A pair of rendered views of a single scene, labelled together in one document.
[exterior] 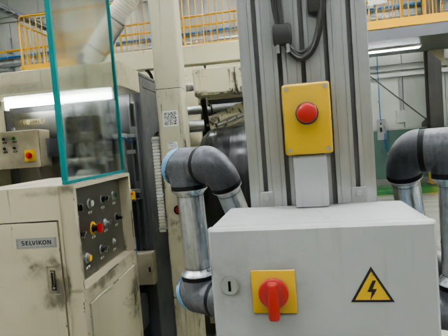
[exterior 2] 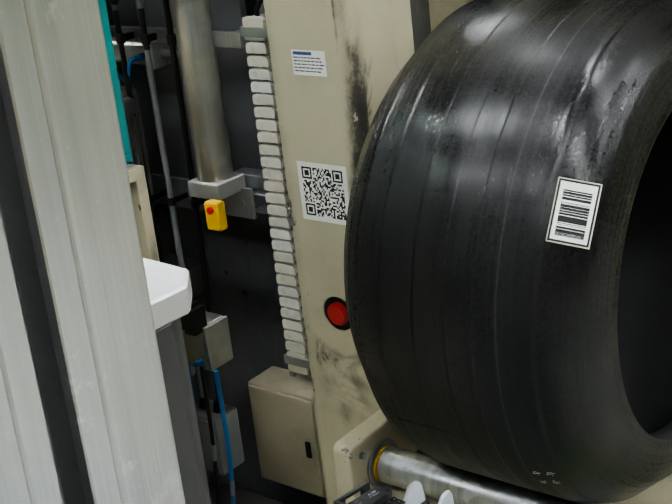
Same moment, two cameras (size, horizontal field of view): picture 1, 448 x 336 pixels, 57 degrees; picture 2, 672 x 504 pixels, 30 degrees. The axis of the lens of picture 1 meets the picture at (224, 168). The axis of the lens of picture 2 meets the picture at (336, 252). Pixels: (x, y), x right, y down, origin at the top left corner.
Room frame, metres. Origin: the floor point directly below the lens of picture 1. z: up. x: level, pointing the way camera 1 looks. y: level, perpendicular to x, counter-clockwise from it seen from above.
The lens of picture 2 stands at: (0.81, -0.54, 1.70)
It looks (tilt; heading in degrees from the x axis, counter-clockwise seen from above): 21 degrees down; 33
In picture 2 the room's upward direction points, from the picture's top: 7 degrees counter-clockwise
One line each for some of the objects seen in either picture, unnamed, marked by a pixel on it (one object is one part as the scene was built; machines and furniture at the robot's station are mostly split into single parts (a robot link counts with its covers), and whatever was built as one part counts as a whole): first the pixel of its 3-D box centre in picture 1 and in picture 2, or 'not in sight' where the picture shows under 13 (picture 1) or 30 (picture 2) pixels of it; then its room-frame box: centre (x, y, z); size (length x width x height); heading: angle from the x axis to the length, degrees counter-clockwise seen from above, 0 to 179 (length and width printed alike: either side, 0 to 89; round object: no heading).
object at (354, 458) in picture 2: not in sight; (437, 410); (2.09, 0.15, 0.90); 0.40 x 0.03 x 0.10; 173
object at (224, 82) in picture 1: (250, 81); not in sight; (2.34, -0.19, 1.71); 0.61 x 0.25 x 0.15; 83
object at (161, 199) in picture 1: (161, 184); (291, 199); (2.06, 0.32, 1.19); 0.05 x 0.04 x 0.48; 173
